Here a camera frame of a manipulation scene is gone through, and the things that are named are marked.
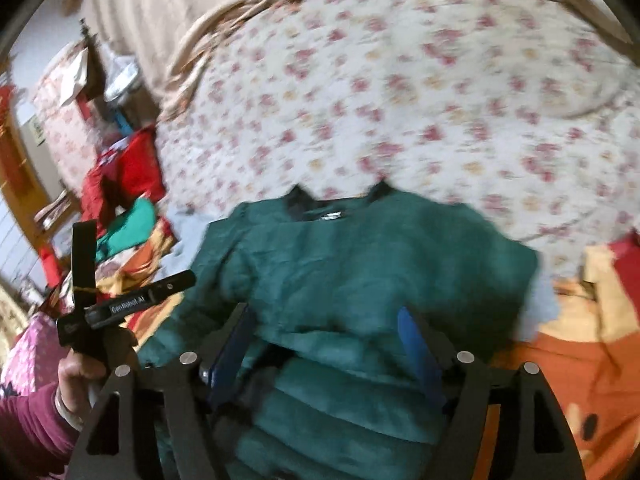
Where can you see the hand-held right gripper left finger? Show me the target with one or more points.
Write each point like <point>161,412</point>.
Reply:
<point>230,360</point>

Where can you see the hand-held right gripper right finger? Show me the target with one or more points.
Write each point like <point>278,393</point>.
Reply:
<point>420,350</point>

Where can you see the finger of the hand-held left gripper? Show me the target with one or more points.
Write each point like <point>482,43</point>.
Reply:
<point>84,260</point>
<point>172,286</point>

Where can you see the dark green puffer jacket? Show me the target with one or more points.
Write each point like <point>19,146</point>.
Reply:
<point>350,270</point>

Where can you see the person's left forearm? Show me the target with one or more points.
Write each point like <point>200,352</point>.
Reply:
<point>30,435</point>

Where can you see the person's left hand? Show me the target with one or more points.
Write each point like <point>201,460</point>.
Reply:
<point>80,372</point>

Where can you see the teal green cloth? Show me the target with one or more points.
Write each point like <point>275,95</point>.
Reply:
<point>135,225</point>

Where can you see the red cloth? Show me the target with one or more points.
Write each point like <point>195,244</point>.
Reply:
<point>130,160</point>

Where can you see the pink floral cloth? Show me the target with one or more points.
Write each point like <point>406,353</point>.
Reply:
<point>60,110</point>

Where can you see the orange cartoon blanket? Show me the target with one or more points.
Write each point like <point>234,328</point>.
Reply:
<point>575,360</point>

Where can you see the beige ruffled fabric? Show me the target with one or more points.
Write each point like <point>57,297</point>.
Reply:
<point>192,45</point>

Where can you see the beige curtain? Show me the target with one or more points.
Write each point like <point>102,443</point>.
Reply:
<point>150,10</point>

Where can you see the floral quilt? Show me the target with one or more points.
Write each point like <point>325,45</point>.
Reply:
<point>400,85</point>

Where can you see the orange wooden frame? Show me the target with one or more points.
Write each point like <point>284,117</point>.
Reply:
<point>20,180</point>

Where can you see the dark wooden post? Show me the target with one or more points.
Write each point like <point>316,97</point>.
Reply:
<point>92,65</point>

